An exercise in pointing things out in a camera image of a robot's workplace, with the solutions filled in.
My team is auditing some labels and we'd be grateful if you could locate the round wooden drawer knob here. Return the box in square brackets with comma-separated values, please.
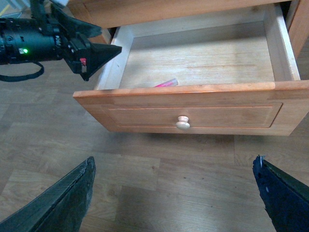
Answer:
[176, 116, 190, 130]

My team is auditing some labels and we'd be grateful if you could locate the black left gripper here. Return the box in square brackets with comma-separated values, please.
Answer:
[51, 4, 122, 81]

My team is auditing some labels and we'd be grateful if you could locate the wooden drawer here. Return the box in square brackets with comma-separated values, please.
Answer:
[73, 0, 309, 135]

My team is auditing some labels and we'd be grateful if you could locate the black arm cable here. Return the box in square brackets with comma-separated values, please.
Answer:
[0, 61, 45, 82]

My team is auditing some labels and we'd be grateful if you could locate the pink marker with white cap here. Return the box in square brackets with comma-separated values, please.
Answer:
[155, 78, 178, 87]

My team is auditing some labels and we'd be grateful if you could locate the wooden nightstand cabinet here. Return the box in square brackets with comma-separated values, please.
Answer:
[68, 0, 309, 58]

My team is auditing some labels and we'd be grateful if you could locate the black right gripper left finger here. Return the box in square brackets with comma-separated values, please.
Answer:
[0, 157, 96, 232]

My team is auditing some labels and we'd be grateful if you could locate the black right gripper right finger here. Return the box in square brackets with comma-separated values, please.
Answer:
[253, 156, 309, 232]

